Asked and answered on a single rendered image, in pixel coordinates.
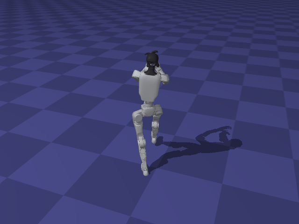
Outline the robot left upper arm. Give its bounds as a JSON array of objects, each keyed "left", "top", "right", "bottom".
[{"left": 132, "top": 70, "right": 141, "bottom": 82}]

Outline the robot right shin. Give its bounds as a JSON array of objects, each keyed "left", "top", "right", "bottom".
[{"left": 152, "top": 122, "right": 159, "bottom": 138}]

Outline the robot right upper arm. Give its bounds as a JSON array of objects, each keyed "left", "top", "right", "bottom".
[{"left": 160, "top": 74, "right": 169, "bottom": 84}]

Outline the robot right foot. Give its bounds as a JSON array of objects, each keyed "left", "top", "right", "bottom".
[{"left": 151, "top": 132, "right": 157, "bottom": 143}]

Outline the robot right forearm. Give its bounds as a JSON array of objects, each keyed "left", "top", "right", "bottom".
[{"left": 154, "top": 63, "right": 165, "bottom": 75}]

